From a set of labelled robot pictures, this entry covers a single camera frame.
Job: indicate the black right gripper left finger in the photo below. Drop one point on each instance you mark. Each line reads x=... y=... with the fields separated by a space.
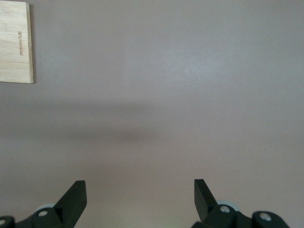
x=71 y=202

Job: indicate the bamboo cutting board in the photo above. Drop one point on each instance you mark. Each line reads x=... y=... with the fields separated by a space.
x=14 y=47

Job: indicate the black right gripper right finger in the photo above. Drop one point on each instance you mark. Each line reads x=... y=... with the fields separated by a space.
x=204 y=202

